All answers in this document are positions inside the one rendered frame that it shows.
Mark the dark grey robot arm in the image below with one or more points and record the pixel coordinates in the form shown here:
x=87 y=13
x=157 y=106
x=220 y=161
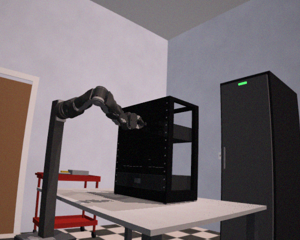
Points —
x=98 y=96

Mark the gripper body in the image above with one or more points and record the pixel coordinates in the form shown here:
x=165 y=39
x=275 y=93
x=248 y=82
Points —
x=131 y=121

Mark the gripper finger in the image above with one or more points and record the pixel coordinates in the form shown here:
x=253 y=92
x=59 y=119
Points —
x=139 y=126
x=140 y=121

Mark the black server rack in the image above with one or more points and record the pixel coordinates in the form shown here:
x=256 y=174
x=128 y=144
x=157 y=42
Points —
x=144 y=157

